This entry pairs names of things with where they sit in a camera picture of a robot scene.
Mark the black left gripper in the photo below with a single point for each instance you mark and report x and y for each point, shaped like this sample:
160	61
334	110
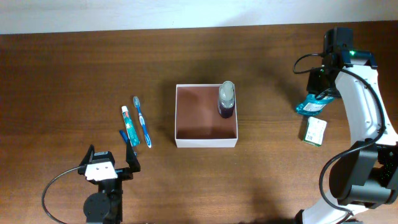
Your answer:
132	162

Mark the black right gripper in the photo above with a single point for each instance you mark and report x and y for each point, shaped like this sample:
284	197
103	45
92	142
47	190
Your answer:
313	86

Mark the green toothpaste tube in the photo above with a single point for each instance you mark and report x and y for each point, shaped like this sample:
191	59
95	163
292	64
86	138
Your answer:
131	132

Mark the blue mouthwash bottle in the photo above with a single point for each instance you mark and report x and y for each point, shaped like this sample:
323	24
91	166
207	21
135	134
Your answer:
311	106

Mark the green white soap box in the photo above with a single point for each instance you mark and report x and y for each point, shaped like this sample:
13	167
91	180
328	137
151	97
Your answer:
315	131

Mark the blue white toothbrush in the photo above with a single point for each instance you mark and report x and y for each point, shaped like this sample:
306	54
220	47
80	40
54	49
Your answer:
137	105

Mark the blue pen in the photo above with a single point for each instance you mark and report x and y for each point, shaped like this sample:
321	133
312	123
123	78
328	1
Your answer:
127	141

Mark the white box pink inside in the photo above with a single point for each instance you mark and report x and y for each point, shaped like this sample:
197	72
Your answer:
198	123

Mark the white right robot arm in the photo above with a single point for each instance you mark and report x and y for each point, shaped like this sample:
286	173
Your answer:
364	176

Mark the purple foam soap bottle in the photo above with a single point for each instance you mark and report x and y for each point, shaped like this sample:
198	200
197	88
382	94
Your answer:
226	99

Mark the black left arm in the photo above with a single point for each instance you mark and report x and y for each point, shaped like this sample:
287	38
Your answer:
106	205

